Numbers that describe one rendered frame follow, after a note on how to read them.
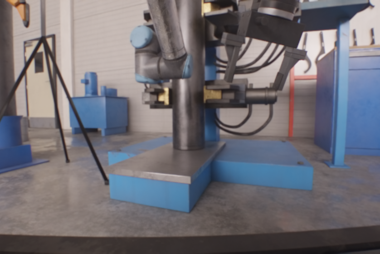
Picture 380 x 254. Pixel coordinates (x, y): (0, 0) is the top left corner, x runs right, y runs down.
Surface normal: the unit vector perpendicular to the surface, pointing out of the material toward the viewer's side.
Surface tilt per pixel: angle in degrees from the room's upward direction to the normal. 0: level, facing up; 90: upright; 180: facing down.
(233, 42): 114
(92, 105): 90
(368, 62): 90
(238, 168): 90
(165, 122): 90
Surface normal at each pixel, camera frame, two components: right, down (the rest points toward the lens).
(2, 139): 0.79, 0.04
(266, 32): 0.13, 0.48
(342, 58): -0.32, 0.08
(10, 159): 0.95, 0.02
